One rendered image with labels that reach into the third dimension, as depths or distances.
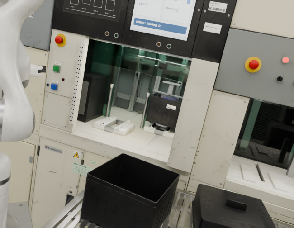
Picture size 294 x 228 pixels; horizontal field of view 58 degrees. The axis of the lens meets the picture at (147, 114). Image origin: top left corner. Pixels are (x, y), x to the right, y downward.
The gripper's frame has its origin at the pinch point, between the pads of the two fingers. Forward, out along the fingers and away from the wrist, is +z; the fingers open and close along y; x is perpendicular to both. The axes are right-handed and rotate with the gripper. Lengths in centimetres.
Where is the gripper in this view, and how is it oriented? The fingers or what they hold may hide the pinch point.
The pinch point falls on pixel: (42, 68)
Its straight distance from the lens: 142.3
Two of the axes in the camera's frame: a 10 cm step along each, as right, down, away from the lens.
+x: 2.0, -9.5, -2.2
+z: 2.6, -1.7, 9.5
